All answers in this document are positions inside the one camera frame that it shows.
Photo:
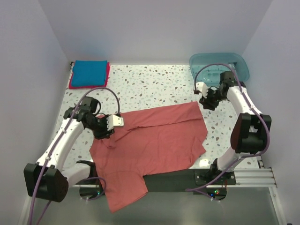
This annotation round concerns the teal plastic basin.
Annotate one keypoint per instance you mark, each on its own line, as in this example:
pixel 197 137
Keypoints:
pixel 207 67

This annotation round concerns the folded blue t shirt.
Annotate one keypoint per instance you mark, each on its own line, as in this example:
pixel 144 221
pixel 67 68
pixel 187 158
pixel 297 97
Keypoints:
pixel 90 73

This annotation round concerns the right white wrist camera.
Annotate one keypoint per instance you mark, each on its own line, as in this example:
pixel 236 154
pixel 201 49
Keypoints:
pixel 201 88

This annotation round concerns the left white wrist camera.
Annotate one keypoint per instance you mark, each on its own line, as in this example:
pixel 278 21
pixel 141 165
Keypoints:
pixel 114 121

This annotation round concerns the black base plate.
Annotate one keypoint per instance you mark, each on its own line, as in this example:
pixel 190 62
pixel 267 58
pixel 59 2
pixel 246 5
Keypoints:
pixel 178 180

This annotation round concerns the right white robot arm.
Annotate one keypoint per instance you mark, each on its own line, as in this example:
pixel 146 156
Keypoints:
pixel 250 136

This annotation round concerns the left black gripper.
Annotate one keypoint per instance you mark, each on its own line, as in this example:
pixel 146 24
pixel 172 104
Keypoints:
pixel 104 133

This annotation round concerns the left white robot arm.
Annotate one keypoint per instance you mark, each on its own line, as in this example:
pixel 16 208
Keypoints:
pixel 46 179

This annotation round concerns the salmon pink t shirt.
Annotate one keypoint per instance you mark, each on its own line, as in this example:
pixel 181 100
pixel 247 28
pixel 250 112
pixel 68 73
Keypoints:
pixel 152 141

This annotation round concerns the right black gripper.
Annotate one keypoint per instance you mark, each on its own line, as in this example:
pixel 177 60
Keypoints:
pixel 206 102

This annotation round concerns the aluminium frame rail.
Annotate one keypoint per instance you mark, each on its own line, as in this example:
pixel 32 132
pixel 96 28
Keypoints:
pixel 244 177

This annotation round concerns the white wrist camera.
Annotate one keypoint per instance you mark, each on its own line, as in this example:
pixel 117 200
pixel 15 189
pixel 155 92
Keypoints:
pixel 201 88
pixel 114 121

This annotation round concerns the folded red t shirt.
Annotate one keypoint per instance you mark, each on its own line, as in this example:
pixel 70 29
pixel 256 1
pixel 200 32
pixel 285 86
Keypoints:
pixel 106 77

